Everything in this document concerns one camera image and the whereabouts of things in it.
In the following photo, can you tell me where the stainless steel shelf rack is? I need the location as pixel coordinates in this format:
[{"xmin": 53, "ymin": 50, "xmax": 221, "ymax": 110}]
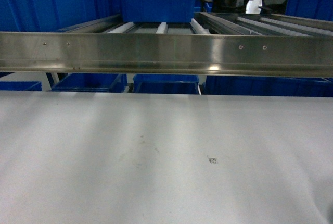
[{"xmin": 1, "ymin": 13, "xmax": 332, "ymax": 78}]

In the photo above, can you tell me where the white roller track right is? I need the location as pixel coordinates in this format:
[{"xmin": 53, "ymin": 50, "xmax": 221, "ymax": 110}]
[{"xmin": 190, "ymin": 18, "xmax": 210, "ymax": 35}]

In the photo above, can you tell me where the blue bin lower far left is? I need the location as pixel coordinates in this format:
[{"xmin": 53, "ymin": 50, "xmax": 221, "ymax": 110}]
[{"xmin": 1, "ymin": 81, "xmax": 42, "ymax": 91}]

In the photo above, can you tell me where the blue bin lower right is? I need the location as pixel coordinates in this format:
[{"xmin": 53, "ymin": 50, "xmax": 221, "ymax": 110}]
[{"xmin": 203, "ymin": 76, "xmax": 332, "ymax": 97}]

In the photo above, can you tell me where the blue bin centre on rollers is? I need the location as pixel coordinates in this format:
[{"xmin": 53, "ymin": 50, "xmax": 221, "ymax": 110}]
[{"xmin": 120, "ymin": 0, "xmax": 195, "ymax": 23}]

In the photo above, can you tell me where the blue bin upper right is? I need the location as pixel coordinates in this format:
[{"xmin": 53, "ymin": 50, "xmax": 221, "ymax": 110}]
[{"xmin": 285, "ymin": 0, "xmax": 332, "ymax": 21}]

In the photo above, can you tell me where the small printed marker sticker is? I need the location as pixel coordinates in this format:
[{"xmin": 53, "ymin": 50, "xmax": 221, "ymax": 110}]
[{"xmin": 209, "ymin": 157, "xmax": 217, "ymax": 164}]

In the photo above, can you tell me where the white roller track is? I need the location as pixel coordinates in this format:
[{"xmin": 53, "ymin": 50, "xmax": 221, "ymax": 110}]
[
  {"xmin": 190, "ymin": 18, "xmax": 210, "ymax": 35},
  {"xmin": 156, "ymin": 22, "xmax": 168, "ymax": 34},
  {"xmin": 106, "ymin": 22, "xmax": 135, "ymax": 33}
]

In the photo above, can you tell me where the large blue bin upper left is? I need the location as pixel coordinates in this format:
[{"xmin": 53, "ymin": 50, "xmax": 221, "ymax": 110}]
[{"xmin": 1, "ymin": 0, "xmax": 120, "ymax": 32}]

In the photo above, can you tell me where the white roller track left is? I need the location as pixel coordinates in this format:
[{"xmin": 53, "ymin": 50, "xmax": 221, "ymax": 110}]
[{"xmin": 106, "ymin": 22, "xmax": 135, "ymax": 33}]

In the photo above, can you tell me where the white roller track middle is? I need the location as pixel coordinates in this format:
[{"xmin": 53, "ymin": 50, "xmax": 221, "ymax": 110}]
[{"xmin": 156, "ymin": 22, "xmax": 168, "ymax": 34}]

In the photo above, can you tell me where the blue bin lower centre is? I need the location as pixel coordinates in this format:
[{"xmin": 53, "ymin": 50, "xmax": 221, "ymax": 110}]
[{"xmin": 133, "ymin": 74, "xmax": 201, "ymax": 95}]

